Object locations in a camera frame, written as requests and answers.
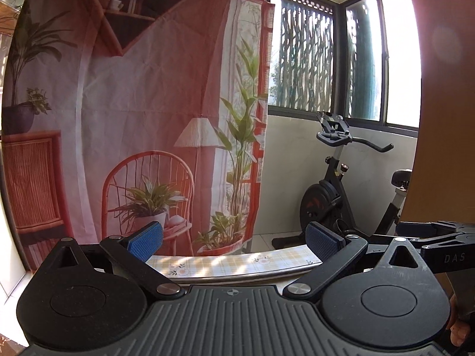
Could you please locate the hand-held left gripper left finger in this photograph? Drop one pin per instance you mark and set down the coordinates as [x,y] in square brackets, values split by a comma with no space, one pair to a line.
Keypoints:
[143,243]

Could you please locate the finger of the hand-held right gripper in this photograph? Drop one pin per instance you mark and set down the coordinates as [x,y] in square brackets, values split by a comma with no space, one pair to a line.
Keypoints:
[426,227]
[434,240]

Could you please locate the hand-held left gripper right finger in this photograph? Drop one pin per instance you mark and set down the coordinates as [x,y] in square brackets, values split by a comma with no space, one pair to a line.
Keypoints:
[324,243]

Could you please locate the printed room scene backdrop cloth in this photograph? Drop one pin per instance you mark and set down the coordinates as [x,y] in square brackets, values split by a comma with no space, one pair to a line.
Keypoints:
[148,81]

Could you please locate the dark framed window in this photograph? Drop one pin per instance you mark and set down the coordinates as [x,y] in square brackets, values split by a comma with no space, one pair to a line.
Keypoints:
[297,63]

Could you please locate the long steel pole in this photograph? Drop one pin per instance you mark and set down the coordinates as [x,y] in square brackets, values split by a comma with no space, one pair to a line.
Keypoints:
[241,280]

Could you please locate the black exercise bike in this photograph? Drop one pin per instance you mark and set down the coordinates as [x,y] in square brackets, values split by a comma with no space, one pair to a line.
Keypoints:
[319,200]

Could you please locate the person's right hand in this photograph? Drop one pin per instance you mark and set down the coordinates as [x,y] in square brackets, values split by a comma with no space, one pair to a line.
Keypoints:
[459,332]

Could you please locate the brown wooden board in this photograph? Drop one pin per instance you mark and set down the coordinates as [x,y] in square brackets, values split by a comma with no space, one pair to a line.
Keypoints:
[441,118]

